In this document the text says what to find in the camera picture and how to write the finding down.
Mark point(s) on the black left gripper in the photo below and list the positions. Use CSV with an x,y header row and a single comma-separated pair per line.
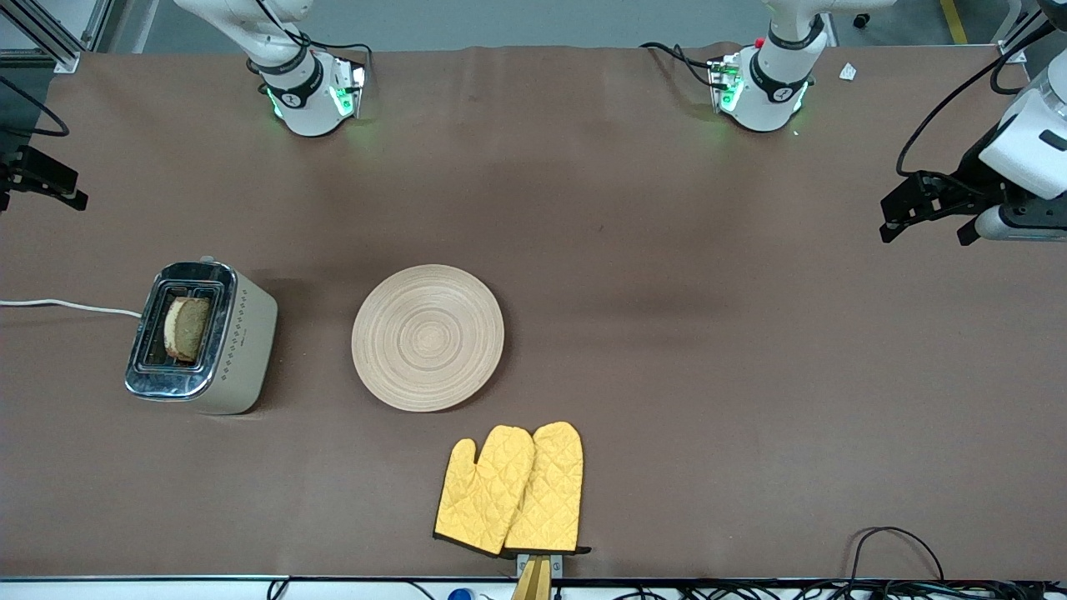
x,y
965,181

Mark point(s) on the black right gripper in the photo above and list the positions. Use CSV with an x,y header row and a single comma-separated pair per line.
x,y
25,169

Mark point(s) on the brown toast slice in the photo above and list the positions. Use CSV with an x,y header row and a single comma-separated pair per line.
x,y
190,329

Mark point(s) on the round wooden plate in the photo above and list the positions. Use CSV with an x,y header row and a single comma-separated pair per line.
x,y
428,337

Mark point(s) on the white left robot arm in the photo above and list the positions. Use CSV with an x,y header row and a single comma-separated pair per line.
x,y
771,92

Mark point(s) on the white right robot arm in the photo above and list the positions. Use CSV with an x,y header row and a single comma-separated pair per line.
x,y
308,100

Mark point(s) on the white paper scrap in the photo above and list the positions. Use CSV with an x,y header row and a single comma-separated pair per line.
x,y
848,72

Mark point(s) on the black caster wheel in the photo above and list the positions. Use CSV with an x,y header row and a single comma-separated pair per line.
x,y
861,20

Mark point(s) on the beige chrome toaster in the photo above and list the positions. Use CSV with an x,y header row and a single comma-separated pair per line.
x,y
242,350

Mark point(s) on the brown table cover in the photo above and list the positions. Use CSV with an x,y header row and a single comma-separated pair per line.
x,y
667,250

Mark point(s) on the yellow quilted oven mitt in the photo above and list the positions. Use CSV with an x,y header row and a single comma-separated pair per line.
x,y
483,492
552,492

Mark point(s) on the wooden mitt hanger peg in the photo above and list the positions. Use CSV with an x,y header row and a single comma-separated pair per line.
x,y
533,583

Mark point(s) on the aluminium frame profile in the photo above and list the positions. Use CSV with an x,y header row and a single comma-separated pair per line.
x,y
58,46
1021,37

